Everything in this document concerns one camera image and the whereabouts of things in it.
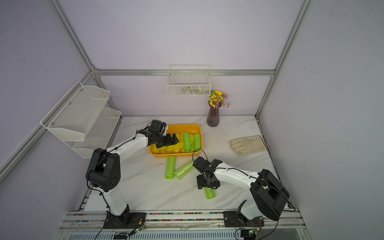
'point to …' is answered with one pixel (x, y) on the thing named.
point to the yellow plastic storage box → (192, 128)
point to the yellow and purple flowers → (217, 99)
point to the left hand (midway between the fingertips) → (172, 143)
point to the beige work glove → (247, 144)
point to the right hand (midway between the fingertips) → (207, 186)
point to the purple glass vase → (213, 120)
